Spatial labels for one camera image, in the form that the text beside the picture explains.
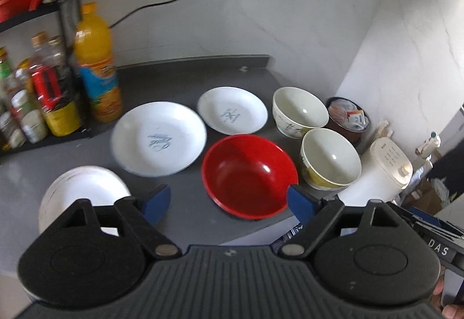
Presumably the white bowl yellow outside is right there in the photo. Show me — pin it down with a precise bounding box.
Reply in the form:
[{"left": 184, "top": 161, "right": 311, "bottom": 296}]
[{"left": 300, "top": 128, "right": 362, "bottom": 191}]

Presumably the cardboard box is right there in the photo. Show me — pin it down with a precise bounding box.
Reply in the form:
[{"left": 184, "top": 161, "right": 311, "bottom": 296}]
[{"left": 402, "top": 178, "right": 450, "bottom": 215}]

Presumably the large white patterned plate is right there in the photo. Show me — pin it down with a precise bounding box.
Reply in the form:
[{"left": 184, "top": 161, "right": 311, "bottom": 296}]
[{"left": 110, "top": 102, "right": 207, "bottom": 178}]

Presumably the dark soy sauce bottle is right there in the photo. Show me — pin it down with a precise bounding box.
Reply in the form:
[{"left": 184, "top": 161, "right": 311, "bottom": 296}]
[{"left": 30, "top": 31, "right": 82, "bottom": 137}]

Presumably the orange juice bottle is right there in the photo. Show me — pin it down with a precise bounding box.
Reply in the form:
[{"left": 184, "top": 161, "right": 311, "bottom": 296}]
[{"left": 73, "top": 2, "right": 123, "bottom": 123}]

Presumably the white bowl with branch pattern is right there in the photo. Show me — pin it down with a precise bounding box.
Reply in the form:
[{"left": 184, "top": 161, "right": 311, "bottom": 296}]
[{"left": 272, "top": 87, "right": 329, "bottom": 139}]

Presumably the white rice cooker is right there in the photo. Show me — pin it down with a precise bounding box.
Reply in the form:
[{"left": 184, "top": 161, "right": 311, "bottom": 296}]
[{"left": 337, "top": 137, "right": 413, "bottom": 207}]

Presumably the white toothbrush holder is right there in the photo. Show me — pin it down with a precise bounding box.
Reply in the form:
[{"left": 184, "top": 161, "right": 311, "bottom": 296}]
[{"left": 415, "top": 132, "right": 441, "bottom": 160}]

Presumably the red plastic bowl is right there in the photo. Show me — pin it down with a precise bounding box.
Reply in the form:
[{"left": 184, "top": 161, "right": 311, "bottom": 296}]
[{"left": 201, "top": 135, "right": 298, "bottom": 220}]

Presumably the brown pot with packets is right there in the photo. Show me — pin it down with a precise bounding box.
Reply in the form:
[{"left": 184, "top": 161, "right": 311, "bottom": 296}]
[{"left": 326, "top": 97, "right": 370, "bottom": 147}]

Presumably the small white patterned plate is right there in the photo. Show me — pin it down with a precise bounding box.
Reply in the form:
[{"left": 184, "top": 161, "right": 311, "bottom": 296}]
[{"left": 197, "top": 87, "right": 268, "bottom": 135}]

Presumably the white cap spice jar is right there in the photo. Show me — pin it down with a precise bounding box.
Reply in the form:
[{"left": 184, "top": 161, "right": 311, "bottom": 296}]
[{"left": 11, "top": 89, "right": 48, "bottom": 143}]

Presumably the person's right hand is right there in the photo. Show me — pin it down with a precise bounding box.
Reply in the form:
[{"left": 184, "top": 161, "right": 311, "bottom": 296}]
[{"left": 433, "top": 276, "right": 464, "bottom": 319}]

